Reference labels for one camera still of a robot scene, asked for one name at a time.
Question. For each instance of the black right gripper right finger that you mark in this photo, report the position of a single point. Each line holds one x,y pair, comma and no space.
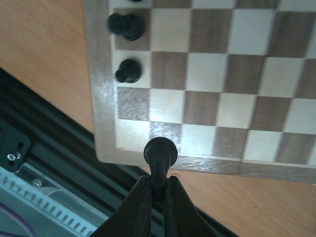
181,218

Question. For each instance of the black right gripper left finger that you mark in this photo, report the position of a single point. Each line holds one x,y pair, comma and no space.
133,217

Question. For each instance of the black rook piece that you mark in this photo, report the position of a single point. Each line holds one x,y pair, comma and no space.
160,154

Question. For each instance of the black king piece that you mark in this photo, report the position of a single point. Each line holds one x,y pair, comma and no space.
131,27

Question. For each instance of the wooden chess board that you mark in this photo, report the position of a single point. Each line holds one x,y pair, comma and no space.
231,82

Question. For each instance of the light blue cable duct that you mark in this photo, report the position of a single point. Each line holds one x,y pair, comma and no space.
56,204

